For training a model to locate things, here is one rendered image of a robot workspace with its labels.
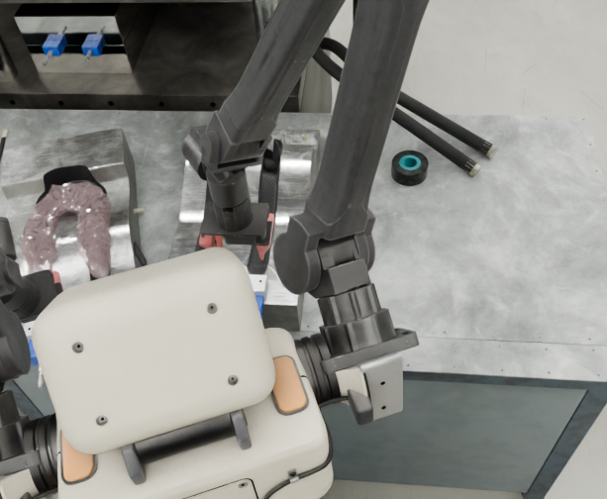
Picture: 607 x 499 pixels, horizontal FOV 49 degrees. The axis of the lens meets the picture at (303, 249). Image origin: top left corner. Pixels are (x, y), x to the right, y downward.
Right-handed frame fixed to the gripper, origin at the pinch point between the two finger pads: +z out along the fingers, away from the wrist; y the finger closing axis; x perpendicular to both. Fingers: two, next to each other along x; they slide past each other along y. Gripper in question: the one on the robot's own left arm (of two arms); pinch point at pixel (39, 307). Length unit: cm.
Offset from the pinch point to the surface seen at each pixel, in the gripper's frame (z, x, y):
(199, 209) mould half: 19.1, -14.5, -29.9
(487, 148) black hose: 25, -12, -95
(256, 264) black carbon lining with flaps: 12.1, 1.2, -37.1
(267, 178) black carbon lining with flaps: 17, -16, -45
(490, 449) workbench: 47, 53, -79
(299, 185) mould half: 15, -13, -50
